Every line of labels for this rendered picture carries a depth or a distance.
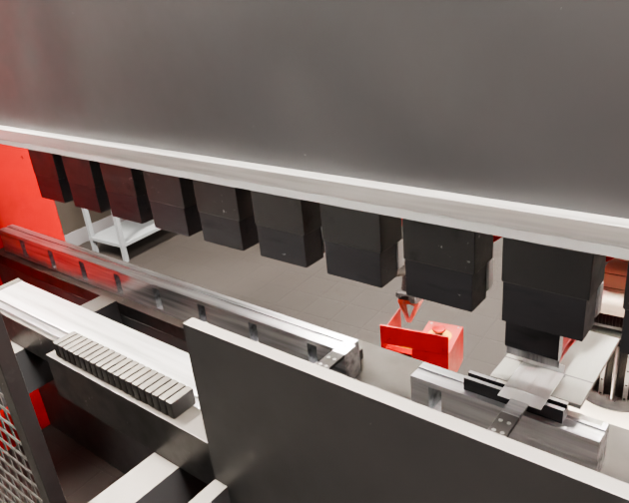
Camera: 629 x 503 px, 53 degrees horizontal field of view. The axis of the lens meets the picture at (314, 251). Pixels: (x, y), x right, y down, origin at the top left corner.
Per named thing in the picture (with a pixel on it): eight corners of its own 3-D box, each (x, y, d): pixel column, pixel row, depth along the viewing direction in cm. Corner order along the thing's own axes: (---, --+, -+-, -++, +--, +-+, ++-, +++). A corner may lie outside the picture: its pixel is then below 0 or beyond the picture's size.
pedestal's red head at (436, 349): (463, 359, 190) (463, 308, 183) (448, 390, 178) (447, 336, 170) (400, 347, 199) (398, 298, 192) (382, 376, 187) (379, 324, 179)
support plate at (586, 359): (619, 342, 136) (619, 338, 135) (580, 409, 117) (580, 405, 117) (536, 320, 146) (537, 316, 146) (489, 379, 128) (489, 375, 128)
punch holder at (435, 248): (492, 293, 123) (495, 216, 116) (473, 312, 117) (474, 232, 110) (424, 276, 132) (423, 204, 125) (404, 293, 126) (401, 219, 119)
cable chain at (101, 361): (197, 403, 128) (193, 387, 127) (174, 420, 124) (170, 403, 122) (78, 343, 154) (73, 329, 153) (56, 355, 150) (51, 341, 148)
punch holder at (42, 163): (88, 195, 206) (76, 146, 199) (65, 204, 200) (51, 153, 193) (63, 189, 215) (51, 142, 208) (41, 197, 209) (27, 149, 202)
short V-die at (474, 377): (567, 414, 119) (568, 401, 118) (561, 423, 117) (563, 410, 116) (469, 381, 131) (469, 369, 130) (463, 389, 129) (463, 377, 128)
